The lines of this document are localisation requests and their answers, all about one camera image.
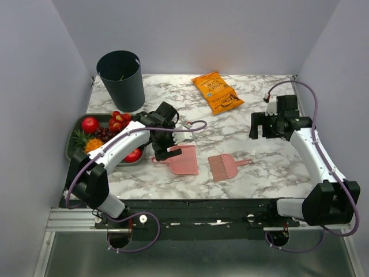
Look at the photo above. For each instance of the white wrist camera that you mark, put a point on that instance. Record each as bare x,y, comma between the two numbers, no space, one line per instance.
271,108
182,134

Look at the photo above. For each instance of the aluminium frame rail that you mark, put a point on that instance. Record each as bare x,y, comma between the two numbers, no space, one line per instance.
82,220

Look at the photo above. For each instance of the red apple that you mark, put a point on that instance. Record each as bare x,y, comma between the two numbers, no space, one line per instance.
90,125
133,156

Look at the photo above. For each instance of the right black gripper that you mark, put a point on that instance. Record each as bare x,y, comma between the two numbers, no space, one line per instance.
260,118

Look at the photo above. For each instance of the red apple front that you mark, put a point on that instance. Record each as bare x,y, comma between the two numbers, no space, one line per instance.
133,156

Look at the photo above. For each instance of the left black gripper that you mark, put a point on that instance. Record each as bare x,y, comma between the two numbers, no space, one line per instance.
161,152

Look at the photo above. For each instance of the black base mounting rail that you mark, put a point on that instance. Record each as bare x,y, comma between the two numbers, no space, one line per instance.
194,220

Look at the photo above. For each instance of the dark grape bunch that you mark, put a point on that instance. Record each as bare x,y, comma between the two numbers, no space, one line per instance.
104,134

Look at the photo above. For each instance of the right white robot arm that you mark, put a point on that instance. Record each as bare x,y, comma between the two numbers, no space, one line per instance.
329,201

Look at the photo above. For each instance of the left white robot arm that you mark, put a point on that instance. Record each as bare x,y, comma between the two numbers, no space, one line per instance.
87,177

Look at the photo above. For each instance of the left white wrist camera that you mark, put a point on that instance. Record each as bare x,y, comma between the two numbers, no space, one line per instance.
182,134

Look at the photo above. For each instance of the pink hand brush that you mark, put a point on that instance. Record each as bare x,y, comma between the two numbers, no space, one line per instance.
224,166

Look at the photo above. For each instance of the dark grey waste bin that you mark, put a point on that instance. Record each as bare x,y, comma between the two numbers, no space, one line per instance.
127,95

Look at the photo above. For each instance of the red cherry bunch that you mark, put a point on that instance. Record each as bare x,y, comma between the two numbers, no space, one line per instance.
118,121

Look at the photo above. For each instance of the orange chips bag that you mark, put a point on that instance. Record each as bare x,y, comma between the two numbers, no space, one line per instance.
219,95

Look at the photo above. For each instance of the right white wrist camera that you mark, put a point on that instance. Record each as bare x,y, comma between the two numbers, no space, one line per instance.
271,108

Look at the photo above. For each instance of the red apple back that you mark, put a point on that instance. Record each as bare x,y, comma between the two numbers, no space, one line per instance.
90,125

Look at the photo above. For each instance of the pink dustpan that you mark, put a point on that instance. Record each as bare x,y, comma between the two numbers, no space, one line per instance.
183,164

